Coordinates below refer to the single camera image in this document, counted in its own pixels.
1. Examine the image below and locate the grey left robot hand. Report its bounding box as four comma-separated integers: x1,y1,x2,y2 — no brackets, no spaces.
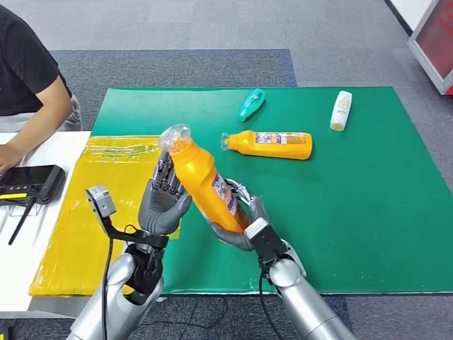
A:
138,149,192,237

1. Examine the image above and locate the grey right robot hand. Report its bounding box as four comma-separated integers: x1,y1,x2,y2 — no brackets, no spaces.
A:
211,178,271,252

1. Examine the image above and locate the orange bottle with clear cap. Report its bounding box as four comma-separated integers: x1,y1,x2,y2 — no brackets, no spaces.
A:
221,130,313,162
158,123,250,234

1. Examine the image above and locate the teal plastic bottle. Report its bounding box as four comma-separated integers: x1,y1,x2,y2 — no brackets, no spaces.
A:
237,89,267,123

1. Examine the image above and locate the white plastic bottle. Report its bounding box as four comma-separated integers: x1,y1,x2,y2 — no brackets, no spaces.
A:
329,90,353,132

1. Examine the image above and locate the yellow film-wrapped cardboard sheet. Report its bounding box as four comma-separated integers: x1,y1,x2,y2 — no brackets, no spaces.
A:
29,135,181,298

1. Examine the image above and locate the green mat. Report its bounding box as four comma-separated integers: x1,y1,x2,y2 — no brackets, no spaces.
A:
90,86,453,295

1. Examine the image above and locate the black controller with antenna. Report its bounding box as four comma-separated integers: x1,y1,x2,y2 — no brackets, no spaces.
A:
0,164,67,247

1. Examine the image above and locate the person's hand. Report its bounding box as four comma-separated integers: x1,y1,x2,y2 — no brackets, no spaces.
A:
0,142,17,174

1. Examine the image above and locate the person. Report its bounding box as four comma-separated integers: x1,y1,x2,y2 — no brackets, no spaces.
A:
0,4,83,174

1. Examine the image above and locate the red and white cabinet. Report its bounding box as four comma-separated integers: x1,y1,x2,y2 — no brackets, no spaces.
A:
406,0,453,96

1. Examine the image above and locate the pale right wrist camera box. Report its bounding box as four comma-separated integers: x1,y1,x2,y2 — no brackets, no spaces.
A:
244,217,288,264

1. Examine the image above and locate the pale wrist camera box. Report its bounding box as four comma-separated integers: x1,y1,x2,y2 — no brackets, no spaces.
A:
244,217,288,264
85,184,118,219

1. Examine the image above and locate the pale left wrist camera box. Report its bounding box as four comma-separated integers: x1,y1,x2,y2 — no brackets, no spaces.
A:
85,184,118,219

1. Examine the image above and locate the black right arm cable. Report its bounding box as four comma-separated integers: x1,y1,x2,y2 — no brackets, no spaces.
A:
258,267,283,340

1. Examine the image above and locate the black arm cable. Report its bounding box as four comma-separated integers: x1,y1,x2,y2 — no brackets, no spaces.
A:
102,225,139,340
258,267,283,340

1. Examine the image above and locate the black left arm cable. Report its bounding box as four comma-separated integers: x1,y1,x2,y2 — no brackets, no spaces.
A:
102,225,139,340

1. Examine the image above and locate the black floor cable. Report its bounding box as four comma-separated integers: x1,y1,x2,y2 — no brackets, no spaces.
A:
141,296,229,329

